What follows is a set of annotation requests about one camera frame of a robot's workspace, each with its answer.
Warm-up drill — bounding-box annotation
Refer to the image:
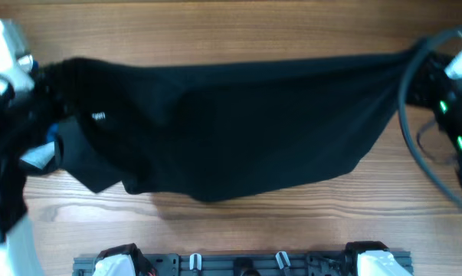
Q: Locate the black t-shirt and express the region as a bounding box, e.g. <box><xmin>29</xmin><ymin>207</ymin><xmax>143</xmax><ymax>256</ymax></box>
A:
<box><xmin>45</xmin><ymin>50</ymin><xmax>413</xmax><ymax>202</ymax></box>

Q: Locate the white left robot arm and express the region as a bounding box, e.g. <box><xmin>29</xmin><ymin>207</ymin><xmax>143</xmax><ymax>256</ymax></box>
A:
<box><xmin>0</xmin><ymin>19</ymin><xmax>66</xmax><ymax>275</ymax></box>

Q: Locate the blue garment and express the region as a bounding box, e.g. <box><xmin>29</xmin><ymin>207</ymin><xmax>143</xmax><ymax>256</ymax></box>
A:
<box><xmin>45</xmin><ymin>123</ymin><xmax>59</xmax><ymax>143</ymax></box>

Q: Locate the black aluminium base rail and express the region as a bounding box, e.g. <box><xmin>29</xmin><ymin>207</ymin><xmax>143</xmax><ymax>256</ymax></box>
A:
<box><xmin>72</xmin><ymin>251</ymin><xmax>346</xmax><ymax>276</ymax></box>

